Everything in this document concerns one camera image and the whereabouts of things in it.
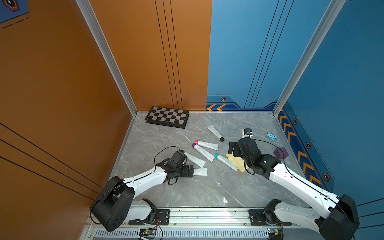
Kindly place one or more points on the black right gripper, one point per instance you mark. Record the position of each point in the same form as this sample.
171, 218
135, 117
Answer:
236, 147

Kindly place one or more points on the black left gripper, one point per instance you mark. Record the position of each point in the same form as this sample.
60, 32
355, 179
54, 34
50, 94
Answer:
186, 173

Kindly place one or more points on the yellow cleaning cloth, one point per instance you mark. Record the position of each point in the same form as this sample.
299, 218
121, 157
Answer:
238, 162

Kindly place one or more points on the white toothpaste tube purple cap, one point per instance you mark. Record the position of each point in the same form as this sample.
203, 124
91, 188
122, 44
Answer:
200, 172

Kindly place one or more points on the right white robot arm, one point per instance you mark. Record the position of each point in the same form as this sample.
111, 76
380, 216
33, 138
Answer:
333, 217

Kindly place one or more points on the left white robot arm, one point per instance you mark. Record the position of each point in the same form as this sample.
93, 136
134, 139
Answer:
116, 203

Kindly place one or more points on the white toothpaste tube flat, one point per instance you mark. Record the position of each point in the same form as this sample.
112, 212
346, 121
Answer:
195, 160

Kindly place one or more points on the white tube green cap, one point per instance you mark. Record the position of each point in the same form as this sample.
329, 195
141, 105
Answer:
226, 161

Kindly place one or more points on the white tube pink cap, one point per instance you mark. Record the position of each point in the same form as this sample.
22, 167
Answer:
207, 145

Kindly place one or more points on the white tube black cap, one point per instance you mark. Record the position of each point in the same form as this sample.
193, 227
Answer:
216, 133

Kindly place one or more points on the teal small toy card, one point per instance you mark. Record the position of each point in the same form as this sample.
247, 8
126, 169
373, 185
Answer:
271, 136

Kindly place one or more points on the purple cube box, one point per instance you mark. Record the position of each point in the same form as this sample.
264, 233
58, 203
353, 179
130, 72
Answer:
281, 153

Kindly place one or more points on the folding chessboard box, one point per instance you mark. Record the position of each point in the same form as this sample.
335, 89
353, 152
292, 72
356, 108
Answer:
167, 117

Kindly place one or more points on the left green circuit board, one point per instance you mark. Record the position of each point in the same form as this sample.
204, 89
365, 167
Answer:
147, 233

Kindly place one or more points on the green circuit board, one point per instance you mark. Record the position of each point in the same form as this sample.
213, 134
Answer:
277, 235
147, 233

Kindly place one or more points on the right green circuit board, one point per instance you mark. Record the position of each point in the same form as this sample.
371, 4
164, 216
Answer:
277, 235

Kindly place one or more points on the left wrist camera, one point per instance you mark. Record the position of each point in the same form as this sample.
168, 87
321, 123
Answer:
179, 157

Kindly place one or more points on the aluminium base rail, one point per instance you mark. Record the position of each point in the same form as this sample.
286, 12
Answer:
202, 224

